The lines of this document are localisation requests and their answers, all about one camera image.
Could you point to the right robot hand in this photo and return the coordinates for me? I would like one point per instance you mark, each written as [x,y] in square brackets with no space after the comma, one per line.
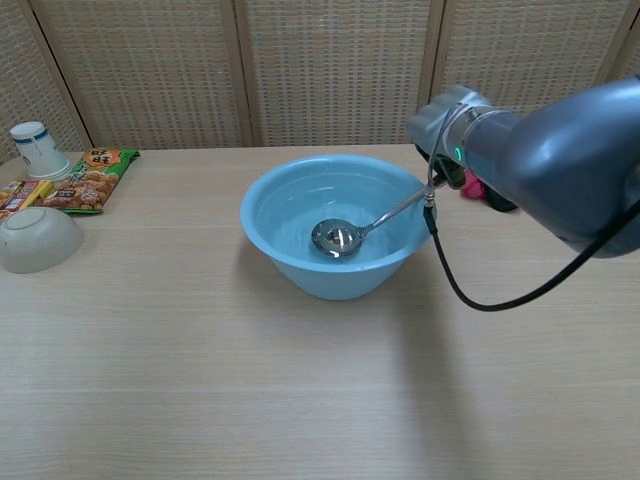
[432,122]

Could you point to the metal ladle with black grip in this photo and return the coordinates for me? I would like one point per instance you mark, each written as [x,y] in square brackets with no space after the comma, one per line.
[335,239]

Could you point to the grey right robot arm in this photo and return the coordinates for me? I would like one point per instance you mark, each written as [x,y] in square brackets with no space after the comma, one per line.
[560,165]

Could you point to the light blue plastic basin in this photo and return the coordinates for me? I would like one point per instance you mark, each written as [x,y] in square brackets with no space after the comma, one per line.
[280,260]

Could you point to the pink and black pot mitt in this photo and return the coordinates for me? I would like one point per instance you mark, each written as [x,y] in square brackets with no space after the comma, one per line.
[472,189]

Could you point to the woven folding screen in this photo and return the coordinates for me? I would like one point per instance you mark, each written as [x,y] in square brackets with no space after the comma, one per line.
[300,70]

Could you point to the green orange snack bag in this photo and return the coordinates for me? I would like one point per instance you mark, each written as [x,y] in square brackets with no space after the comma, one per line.
[95,180]

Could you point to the white paper cup blue print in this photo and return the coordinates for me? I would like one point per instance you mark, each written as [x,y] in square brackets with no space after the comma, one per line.
[39,152]

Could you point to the white ceramic bowl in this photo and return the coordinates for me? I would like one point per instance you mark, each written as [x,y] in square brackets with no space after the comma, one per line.
[37,242]

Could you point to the red yellow snack packet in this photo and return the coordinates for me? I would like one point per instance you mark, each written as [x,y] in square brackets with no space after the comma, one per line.
[20,195]

